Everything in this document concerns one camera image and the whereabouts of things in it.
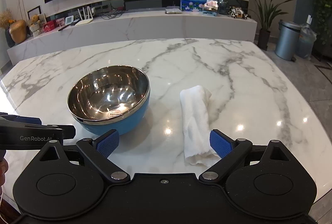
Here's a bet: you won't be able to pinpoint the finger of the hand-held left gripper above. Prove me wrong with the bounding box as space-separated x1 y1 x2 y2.
0 112 42 126
58 125 76 140

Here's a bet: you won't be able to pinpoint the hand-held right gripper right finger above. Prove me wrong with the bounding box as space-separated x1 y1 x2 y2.
198 129 290 183

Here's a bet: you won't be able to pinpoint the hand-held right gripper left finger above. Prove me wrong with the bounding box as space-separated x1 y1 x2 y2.
39 129 131 183

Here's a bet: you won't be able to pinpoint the white towel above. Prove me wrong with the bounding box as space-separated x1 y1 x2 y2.
180 86 221 166

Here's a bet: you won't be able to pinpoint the blue steel bowl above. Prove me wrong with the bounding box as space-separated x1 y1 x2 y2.
67 65 151 135

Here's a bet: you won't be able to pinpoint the person's left hand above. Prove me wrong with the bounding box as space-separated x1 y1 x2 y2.
0 159 9 188

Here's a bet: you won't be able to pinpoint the dark vase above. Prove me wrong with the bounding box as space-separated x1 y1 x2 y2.
5 28 16 48

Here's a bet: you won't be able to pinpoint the gold vase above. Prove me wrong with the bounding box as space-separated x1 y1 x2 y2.
9 20 28 44

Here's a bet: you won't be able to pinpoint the teddy bear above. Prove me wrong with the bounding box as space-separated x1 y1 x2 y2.
28 14 43 37

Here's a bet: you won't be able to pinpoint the red box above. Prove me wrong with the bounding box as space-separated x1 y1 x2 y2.
43 20 57 33

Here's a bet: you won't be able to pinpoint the dried flower bunch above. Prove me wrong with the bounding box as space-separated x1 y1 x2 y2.
0 8 17 30

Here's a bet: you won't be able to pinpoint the framed certificate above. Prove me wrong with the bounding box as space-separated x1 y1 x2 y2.
27 5 42 19

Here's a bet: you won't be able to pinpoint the white router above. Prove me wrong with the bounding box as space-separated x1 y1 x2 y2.
75 6 94 26

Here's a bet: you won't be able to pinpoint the long-leaf potted plant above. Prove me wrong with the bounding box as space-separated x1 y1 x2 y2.
245 0 295 51

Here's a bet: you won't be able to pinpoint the grey metal trash bin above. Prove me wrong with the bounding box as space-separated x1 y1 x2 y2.
274 20 303 61

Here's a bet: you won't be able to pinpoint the white marble media console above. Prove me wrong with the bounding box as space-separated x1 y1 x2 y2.
6 0 258 65

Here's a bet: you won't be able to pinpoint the black and white toy figures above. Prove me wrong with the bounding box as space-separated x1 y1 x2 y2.
228 6 251 19

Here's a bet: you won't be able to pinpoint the small colourful photo box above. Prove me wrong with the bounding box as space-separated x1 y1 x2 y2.
202 0 218 17

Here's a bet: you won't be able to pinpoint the glass jar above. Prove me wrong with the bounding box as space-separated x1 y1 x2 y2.
217 0 230 16

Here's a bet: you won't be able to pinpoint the dark planter cabinet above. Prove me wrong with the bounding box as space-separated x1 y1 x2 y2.
312 37 332 62

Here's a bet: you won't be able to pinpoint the grey set-top box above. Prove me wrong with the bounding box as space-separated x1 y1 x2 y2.
165 6 182 15

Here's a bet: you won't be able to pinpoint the leafy green plant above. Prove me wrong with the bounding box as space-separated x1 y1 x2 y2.
307 0 332 45

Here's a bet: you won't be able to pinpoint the black cables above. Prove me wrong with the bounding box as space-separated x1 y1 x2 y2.
100 6 125 19

